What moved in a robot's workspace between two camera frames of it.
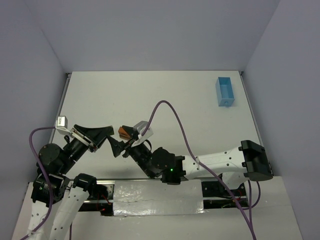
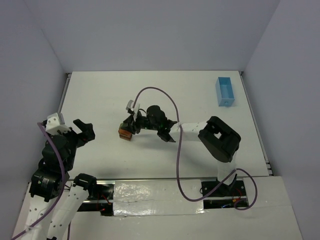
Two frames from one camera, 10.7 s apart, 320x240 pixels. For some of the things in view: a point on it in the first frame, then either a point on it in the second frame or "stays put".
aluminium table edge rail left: (68, 76) stays put
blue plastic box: (225, 91) stays put
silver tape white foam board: (156, 198) stays put
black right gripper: (130, 144) -> (131, 122)
